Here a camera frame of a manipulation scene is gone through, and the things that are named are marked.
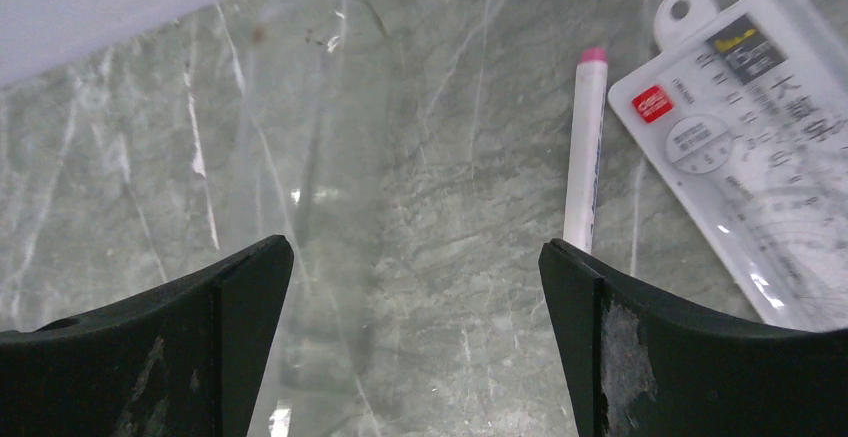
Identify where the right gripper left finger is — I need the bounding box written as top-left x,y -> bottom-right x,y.
1,235 -> 294,436

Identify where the white pink capped pen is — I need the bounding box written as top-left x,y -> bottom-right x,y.
563,47 -> 608,253

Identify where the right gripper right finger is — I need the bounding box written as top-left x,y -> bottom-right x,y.
538,239 -> 847,436

